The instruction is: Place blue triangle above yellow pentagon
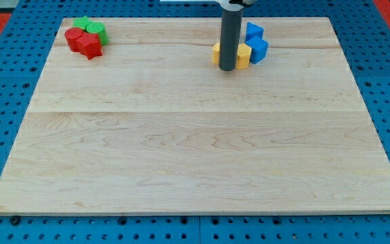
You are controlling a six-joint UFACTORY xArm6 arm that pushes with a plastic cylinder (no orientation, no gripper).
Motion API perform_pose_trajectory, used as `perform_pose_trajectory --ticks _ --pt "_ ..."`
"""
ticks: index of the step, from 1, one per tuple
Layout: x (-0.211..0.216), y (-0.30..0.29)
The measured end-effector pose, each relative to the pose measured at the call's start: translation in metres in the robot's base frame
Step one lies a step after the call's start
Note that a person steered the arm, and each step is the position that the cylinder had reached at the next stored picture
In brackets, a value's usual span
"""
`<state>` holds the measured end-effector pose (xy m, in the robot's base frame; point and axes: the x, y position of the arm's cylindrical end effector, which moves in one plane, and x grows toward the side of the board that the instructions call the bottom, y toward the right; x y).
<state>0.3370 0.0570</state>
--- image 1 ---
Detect yellow pentagon block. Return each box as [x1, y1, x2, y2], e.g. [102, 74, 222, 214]
[236, 43, 252, 70]

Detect blue triangle block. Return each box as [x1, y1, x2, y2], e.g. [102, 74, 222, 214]
[245, 22, 264, 41]

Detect wooden board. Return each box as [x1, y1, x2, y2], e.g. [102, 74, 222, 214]
[0, 17, 390, 216]

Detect yellow block behind rod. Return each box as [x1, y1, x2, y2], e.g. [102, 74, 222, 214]
[211, 43, 220, 64]

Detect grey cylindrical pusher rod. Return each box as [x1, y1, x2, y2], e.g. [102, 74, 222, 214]
[219, 9, 243, 71]

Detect green star block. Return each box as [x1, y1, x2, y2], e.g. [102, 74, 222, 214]
[72, 16, 91, 31]

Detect red cylinder block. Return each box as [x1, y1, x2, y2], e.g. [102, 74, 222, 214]
[64, 27, 84, 52]

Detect blue cube block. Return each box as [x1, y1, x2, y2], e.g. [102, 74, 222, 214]
[245, 37, 269, 64]

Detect red star block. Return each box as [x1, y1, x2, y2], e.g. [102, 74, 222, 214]
[75, 33, 103, 60]

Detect green cylinder block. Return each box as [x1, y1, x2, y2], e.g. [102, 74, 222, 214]
[86, 22, 108, 45]

